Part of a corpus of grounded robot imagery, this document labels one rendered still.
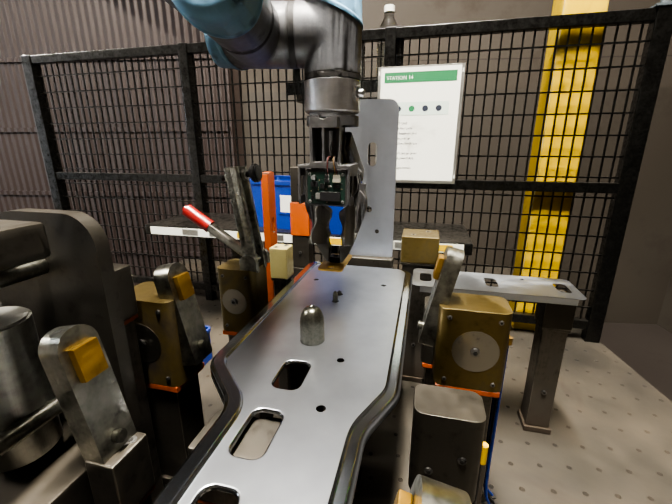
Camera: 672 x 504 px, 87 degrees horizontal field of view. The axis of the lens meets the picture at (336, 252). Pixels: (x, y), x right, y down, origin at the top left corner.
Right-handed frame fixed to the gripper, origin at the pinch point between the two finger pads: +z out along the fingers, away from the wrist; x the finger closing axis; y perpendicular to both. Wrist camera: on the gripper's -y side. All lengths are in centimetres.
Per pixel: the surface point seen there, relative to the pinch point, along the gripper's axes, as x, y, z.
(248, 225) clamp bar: -14.0, 1.7, -3.9
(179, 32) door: -147, -177, -85
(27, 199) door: -279, -156, 25
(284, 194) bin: -22.7, -36.1, -3.6
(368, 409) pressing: 9.0, 23.7, 8.5
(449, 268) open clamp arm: 16.7, 7.5, -1.2
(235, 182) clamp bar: -15.7, 1.7, -10.6
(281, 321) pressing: -6.0, 8.9, 8.4
